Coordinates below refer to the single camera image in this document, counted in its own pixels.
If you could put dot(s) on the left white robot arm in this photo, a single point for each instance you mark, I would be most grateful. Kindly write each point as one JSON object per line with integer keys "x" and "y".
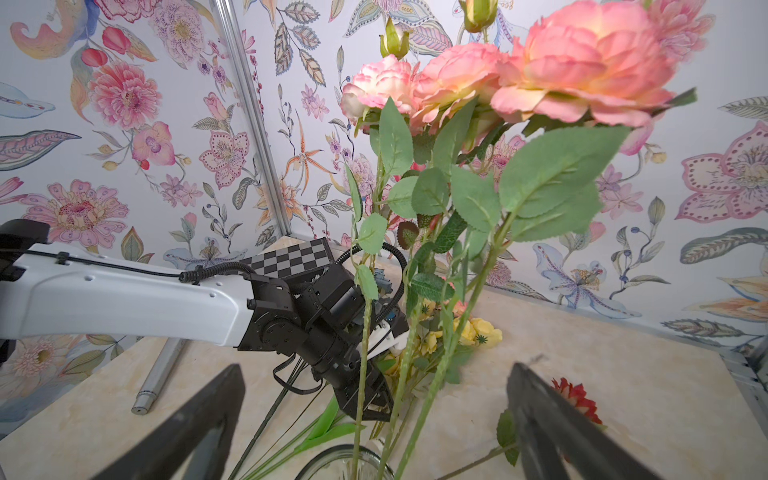
{"x": 298, "y": 301}

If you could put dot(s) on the pink rose stem three blooms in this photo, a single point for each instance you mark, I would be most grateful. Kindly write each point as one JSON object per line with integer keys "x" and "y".
{"x": 452, "y": 124}

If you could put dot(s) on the clear ribbed glass vase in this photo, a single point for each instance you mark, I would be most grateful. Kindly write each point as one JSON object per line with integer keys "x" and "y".
{"x": 335, "y": 463}

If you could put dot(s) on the black white checkerboard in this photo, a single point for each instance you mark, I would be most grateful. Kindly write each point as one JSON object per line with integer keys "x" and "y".
{"x": 291, "y": 260}

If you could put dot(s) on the yellow rose stem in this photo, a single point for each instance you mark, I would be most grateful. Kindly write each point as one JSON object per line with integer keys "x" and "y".
{"x": 432, "y": 341}

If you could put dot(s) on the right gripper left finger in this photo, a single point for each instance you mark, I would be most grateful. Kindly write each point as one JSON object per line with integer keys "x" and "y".
{"x": 195, "y": 440}

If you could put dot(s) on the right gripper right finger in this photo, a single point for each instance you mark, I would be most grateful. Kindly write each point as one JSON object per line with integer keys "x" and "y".
{"x": 549, "y": 429}

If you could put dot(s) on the pink rose stem two blooms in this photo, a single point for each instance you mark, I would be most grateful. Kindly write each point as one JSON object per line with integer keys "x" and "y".
{"x": 377, "y": 98}

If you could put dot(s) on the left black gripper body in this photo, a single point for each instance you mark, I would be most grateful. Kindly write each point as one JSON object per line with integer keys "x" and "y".
{"x": 359, "y": 387}

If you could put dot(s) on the red flower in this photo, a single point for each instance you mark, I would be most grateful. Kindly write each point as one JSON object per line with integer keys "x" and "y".
{"x": 576, "y": 396}

